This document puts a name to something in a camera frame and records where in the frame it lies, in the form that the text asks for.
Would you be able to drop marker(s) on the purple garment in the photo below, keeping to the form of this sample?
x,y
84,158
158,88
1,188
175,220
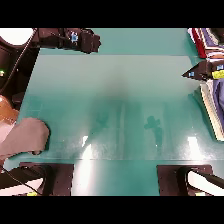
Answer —
x,y
212,38

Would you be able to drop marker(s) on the red garment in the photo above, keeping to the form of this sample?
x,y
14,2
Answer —
x,y
199,45

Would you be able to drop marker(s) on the grey garment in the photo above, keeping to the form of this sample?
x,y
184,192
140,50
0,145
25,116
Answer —
x,y
23,138

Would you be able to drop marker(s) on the brown garment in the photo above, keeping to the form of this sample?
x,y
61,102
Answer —
x,y
7,110

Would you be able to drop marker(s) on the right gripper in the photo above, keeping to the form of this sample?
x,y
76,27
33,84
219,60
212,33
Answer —
x,y
202,70

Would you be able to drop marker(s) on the blue garment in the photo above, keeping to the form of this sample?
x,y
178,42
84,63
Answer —
x,y
219,98

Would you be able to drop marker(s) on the white garment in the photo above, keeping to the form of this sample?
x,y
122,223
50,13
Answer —
x,y
211,110

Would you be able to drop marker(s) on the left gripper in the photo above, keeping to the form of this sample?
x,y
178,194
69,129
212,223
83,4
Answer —
x,y
89,41

